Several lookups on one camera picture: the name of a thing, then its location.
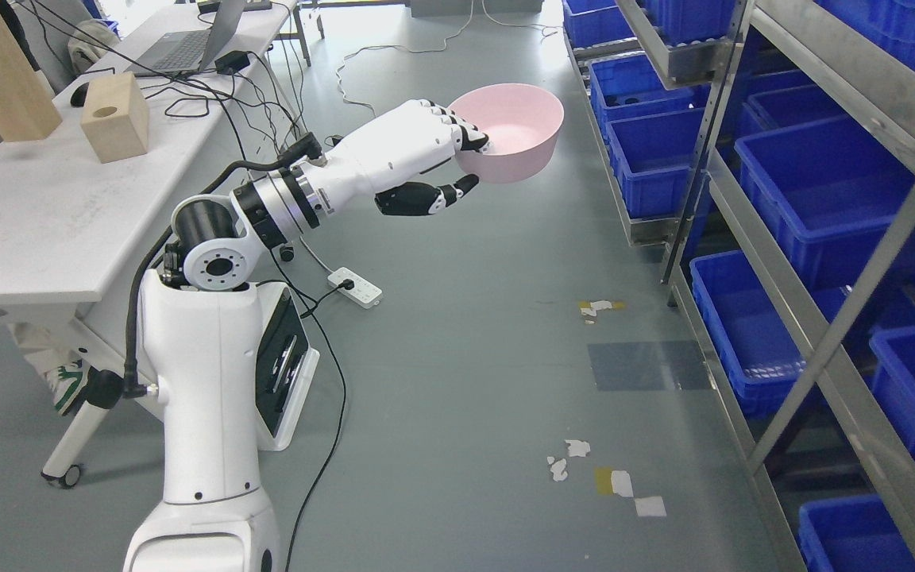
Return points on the white desk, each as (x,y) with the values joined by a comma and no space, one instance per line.
(72,229)

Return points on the white power strip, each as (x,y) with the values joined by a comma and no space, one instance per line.
(355,287)

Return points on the wooden block with hole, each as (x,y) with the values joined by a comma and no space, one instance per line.
(115,117)

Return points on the steel shelf rack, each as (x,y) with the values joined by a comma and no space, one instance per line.
(770,146)

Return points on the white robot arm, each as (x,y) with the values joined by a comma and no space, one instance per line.
(222,355)

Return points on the grey laptop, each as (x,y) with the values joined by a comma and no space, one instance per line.
(188,51)

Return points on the pink ikea bowl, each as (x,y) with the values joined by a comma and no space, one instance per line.
(522,123)

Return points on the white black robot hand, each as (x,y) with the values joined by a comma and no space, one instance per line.
(382,158)

